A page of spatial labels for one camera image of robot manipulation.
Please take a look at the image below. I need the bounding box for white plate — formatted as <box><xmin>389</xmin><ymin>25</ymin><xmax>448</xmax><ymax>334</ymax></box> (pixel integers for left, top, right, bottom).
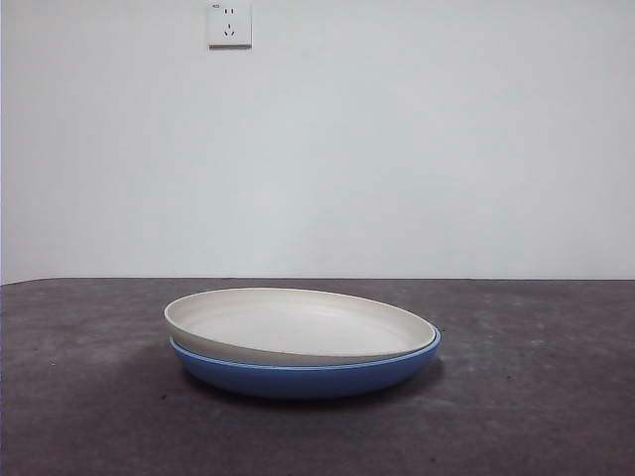
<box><xmin>164</xmin><ymin>287</ymin><xmax>439</xmax><ymax>367</ymax></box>

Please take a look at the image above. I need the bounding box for blue plate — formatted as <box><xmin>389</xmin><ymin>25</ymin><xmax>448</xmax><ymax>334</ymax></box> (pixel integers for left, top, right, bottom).
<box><xmin>169</xmin><ymin>324</ymin><xmax>443</xmax><ymax>402</ymax></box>

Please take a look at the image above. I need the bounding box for white wall socket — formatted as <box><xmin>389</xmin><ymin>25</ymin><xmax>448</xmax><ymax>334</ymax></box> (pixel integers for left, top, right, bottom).
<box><xmin>207</xmin><ymin>2</ymin><xmax>253</xmax><ymax>51</ymax></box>

